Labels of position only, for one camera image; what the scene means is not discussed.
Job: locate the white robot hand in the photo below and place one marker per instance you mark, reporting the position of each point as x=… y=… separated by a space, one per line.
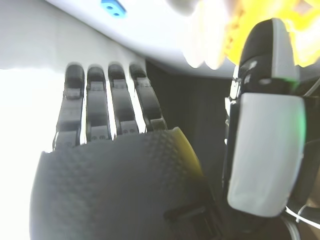
x=112 y=187

